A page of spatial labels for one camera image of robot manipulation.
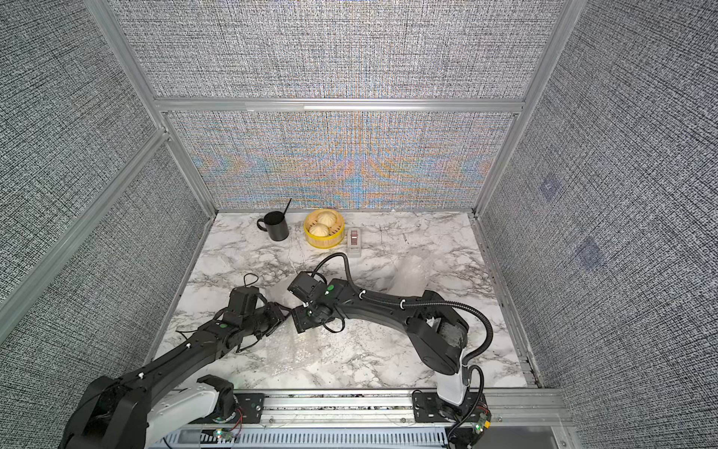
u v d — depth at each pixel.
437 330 0.48
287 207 1.03
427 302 0.48
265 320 0.75
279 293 0.88
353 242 1.06
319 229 1.06
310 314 0.69
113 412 0.40
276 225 1.06
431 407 0.73
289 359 0.82
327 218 1.10
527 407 0.75
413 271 0.92
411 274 0.93
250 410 0.73
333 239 1.06
